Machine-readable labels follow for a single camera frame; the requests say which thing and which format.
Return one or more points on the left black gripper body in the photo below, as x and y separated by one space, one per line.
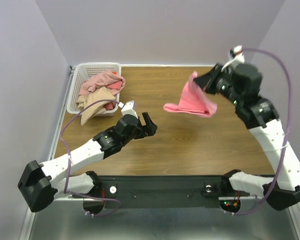
140 132

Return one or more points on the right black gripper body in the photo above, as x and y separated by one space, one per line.
213 81

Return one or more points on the bright pink t shirt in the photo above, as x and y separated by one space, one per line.
193 101

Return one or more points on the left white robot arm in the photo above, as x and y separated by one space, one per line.
42 183

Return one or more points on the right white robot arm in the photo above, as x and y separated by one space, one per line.
263 121

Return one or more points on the red t shirt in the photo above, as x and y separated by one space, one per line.
114 82

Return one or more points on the dusty pink t shirt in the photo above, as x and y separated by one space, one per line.
94 83

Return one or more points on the white plastic laundry basket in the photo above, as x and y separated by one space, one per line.
82 72

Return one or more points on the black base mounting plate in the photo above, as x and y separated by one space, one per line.
154 192

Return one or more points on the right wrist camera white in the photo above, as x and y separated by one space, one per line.
235 56

